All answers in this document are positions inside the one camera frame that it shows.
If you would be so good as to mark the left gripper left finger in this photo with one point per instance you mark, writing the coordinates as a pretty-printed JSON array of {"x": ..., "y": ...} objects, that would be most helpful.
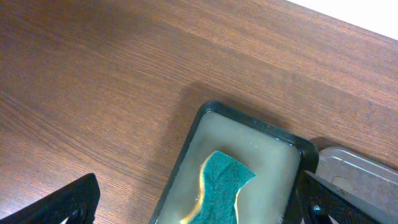
[{"x": 73, "y": 203}]

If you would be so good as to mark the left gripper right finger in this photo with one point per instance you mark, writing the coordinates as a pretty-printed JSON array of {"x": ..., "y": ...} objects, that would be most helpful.
[{"x": 322, "y": 202}]

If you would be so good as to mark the green yellow sponge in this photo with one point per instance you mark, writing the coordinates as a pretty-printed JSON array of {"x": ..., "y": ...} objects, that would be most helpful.
[{"x": 221, "y": 179}]

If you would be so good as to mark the brown serving tray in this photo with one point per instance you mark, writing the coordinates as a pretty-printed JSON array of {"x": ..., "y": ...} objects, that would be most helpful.
[{"x": 365, "y": 179}]

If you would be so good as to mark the black water tray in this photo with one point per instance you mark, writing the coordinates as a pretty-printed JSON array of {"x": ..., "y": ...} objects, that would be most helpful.
[{"x": 276, "y": 156}]

